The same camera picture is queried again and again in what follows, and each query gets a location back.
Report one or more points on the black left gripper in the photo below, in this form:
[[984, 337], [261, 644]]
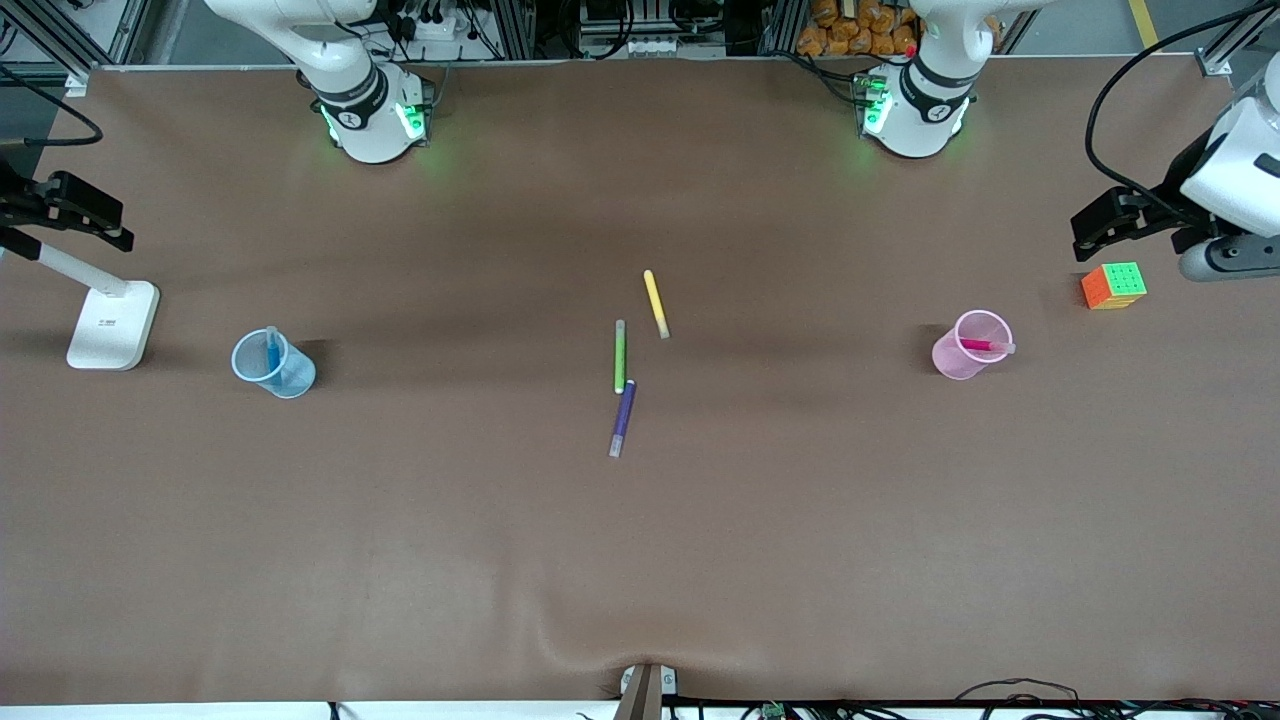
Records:
[[1174, 206]]

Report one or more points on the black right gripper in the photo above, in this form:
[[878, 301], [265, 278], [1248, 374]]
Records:
[[22, 203]]

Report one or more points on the pink marker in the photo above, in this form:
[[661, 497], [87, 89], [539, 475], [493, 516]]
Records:
[[985, 346]]

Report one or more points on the blue marker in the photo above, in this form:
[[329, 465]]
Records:
[[272, 350]]

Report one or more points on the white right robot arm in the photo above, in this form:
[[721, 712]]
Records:
[[360, 120]]

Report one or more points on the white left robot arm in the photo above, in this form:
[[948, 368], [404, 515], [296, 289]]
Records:
[[930, 90]]

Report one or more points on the colourful puzzle cube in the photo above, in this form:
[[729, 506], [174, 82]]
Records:
[[1113, 287]]

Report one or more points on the white desk lamp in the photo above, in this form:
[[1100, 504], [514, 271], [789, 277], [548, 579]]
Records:
[[110, 335]]

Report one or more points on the aluminium profile bar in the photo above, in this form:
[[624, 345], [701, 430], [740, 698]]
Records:
[[1235, 35]]

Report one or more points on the translucent pink plastic cup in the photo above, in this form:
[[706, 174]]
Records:
[[950, 358]]

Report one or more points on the translucent blue plastic cup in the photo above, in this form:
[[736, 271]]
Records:
[[290, 375]]

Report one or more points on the orange snack bags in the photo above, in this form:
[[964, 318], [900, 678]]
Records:
[[850, 28]]

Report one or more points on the white power strip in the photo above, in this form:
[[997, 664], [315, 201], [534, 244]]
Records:
[[440, 28]]

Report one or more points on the yellow marker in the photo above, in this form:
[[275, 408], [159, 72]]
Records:
[[656, 303]]

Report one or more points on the white terminal block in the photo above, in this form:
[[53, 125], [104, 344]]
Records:
[[630, 46]]

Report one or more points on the green marker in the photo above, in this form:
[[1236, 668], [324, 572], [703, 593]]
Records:
[[620, 357]]

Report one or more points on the purple marker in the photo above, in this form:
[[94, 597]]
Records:
[[623, 418]]

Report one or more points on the small green circuit board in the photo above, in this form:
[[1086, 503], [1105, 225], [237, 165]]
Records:
[[772, 711]]

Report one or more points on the white table corner bracket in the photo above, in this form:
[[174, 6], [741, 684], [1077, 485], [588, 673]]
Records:
[[76, 85]]

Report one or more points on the aluminium frame struts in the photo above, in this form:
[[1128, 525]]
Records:
[[85, 30]]

